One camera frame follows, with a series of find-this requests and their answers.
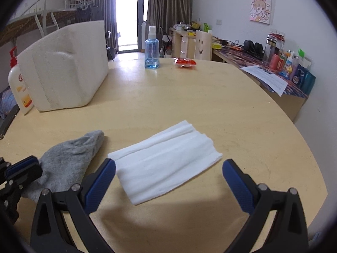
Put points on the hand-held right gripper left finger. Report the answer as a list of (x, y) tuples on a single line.
[(101, 187)]

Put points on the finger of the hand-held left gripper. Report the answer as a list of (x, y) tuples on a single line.
[(23, 167)]

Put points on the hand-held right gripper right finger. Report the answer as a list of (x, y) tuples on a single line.
[(237, 187)]

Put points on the grey sock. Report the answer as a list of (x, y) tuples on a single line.
[(65, 160)]

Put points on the white cloth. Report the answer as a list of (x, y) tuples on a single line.
[(163, 163)]

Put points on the white foam box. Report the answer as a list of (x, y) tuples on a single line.
[(63, 66)]

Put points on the blue star print quilt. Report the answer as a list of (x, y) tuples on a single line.
[(8, 102)]

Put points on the white lotion bottle red pump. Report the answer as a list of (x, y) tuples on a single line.
[(19, 89)]

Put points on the desk with patterned cloth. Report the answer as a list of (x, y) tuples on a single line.
[(279, 97)]

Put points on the printed paper sheet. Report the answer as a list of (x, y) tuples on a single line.
[(266, 77)]

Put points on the row of toiletry bottles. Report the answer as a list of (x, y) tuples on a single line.
[(300, 73)]

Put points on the red snack packet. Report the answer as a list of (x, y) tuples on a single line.
[(184, 62)]

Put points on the black folding chair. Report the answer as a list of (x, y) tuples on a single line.
[(110, 48)]

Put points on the black headphones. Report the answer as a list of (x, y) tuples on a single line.
[(252, 48)]

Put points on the steel thermos bottle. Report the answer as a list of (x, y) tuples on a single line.
[(269, 47)]

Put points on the blue spray bottle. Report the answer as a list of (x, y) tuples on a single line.
[(152, 52)]

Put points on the white metal bunk bed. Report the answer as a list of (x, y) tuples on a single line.
[(26, 22)]

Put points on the wooden chair with smiley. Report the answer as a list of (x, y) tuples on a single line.
[(203, 44)]

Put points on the clear plastic bottle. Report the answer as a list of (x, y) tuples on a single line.
[(161, 53)]

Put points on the white bunk bed ladder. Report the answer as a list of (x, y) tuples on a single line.
[(54, 21)]

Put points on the wooden desk with drawers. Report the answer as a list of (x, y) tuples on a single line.
[(181, 43)]

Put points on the green plastic bottle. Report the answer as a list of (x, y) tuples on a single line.
[(208, 28)]

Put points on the dark hanging clothes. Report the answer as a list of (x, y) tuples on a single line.
[(84, 11)]

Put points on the glass balcony door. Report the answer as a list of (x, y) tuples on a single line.
[(129, 18)]

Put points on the pink cartoon wall poster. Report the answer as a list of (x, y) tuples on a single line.
[(262, 10)]

